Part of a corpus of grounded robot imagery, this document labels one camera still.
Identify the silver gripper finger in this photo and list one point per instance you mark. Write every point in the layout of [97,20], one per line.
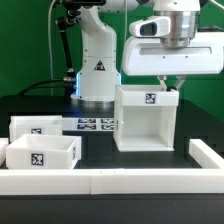
[162,81]
[180,81]

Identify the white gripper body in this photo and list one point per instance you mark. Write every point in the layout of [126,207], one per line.
[147,56]

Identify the white drawer cabinet frame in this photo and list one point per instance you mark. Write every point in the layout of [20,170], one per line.
[144,118]

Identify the white front drawer box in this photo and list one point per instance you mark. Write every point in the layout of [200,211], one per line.
[36,151]

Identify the white drawer box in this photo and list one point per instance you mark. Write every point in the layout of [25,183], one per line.
[36,151]
[46,125]

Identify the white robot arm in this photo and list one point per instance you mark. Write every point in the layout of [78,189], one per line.
[166,43]

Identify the white rear drawer box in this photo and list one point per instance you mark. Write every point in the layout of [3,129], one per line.
[46,125]

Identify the white marker sheet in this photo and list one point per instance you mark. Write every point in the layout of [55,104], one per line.
[87,124]

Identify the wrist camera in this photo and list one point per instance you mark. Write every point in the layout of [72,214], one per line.
[154,26]

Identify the white right border rail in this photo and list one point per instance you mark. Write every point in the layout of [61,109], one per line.
[206,157]

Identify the white border rail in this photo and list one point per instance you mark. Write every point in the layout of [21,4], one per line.
[3,144]
[110,181]
[206,157]

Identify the white front border rail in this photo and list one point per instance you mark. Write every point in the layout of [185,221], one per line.
[110,181]

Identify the white left border rail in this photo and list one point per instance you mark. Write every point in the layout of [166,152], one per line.
[3,144]

